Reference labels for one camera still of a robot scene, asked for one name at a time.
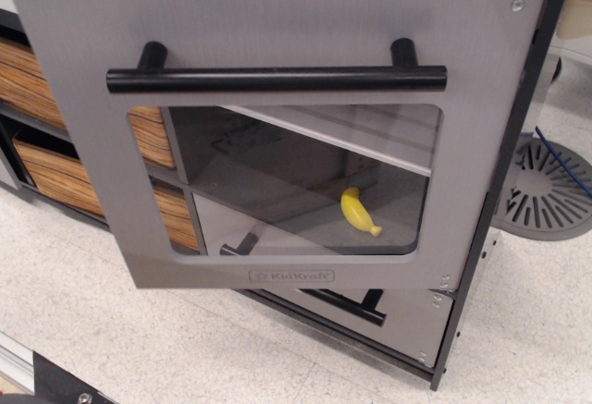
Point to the black oven door handle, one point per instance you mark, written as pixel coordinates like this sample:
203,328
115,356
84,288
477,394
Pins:
151,76

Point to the grey toy oven door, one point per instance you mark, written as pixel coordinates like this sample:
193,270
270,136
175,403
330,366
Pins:
300,145

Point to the white oven shelf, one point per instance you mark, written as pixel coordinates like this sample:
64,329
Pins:
402,135

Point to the upper wood-pattern storage bin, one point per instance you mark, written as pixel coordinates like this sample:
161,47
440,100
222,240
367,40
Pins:
24,87

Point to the wood-pattern storage bin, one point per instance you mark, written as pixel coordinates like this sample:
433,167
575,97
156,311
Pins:
58,173
24,87

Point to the lower wood-pattern storage bin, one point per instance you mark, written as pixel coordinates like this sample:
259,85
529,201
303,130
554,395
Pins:
58,173

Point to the yellow toy banana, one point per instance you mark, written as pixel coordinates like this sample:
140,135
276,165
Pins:
356,214

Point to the black plate with screw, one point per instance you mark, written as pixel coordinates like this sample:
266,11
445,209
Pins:
53,383

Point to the grey lower drawer front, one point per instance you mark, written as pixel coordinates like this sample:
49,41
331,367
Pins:
416,319

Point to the grey slotted round base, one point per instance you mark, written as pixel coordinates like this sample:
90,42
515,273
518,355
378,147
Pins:
547,192

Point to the black toy kitchen frame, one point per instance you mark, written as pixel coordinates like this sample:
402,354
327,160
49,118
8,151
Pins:
518,145

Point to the black drawer handle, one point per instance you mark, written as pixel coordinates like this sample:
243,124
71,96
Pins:
365,309

